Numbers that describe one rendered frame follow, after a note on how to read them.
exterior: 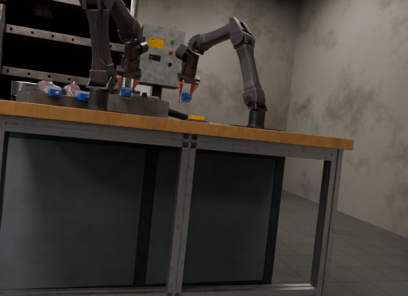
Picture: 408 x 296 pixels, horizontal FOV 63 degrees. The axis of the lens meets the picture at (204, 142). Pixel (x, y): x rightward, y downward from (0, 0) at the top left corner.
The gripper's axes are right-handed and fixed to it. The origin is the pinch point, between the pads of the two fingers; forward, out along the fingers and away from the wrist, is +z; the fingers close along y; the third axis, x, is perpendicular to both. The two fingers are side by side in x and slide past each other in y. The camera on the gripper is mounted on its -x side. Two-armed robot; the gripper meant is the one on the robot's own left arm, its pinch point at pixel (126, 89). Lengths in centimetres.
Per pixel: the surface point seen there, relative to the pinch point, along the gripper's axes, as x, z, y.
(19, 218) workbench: 30, 48, 36
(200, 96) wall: -316, 126, -130
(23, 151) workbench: 17.6, 24.9, 36.6
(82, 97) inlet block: 12.5, 0.7, 16.6
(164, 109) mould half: 4.4, 4.6, -17.1
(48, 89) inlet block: 11.5, -0.4, 29.0
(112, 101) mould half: 4.4, 4.6, 5.4
